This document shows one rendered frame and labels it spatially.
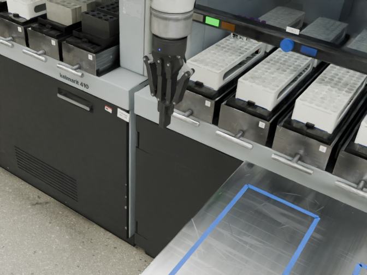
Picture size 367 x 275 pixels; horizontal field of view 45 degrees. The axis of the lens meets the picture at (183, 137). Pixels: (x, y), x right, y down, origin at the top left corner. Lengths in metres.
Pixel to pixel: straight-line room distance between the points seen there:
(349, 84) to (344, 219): 0.45
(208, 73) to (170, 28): 0.26
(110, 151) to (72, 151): 0.20
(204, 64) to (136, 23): 0.25
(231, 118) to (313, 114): 0.20
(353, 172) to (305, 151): 0.11
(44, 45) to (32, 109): 0.30
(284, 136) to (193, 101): 0.26
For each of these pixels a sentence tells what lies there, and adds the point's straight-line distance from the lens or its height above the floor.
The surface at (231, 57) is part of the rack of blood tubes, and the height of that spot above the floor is 0.86.
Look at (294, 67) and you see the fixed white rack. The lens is 1.24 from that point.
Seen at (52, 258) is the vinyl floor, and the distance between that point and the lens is 1.81.
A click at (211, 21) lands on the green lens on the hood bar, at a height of 0.98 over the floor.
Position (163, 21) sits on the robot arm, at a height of 1.04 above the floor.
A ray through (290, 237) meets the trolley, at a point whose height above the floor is 0.82.
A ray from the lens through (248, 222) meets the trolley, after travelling 0.79.
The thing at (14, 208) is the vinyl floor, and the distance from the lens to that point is 2.03.
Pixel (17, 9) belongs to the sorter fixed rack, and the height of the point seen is 0.84.
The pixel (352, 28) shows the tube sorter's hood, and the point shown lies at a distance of 1.02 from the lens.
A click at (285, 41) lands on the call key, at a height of 0.99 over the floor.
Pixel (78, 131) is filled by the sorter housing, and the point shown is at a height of 0.49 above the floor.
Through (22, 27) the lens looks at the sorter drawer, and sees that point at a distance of 1.55.
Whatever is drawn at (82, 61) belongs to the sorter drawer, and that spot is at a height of 0.77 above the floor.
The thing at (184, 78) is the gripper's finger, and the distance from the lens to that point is 0.98.
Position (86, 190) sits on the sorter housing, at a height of 0.24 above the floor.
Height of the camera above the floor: 1.37
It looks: 35 degrees down
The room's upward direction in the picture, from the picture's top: 5 degrees clockwise
